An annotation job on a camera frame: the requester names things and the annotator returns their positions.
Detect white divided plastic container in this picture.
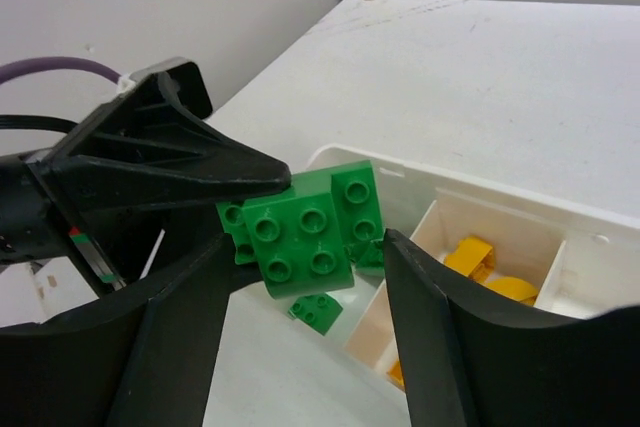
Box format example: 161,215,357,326
305,142,640,393

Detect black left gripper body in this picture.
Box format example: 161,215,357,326
1,152,125,297

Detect small green lego piece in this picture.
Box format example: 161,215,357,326
288,293,343,336

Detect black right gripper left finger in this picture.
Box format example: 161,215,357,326
1,236,234,426

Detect yellow lego pieces in container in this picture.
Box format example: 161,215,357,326
383,230,538,389

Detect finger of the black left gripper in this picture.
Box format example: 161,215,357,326
27,61,291,217

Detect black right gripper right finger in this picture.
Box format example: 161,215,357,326
383,229,639,426

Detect green lego cluster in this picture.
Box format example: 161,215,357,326
217,160,384,299

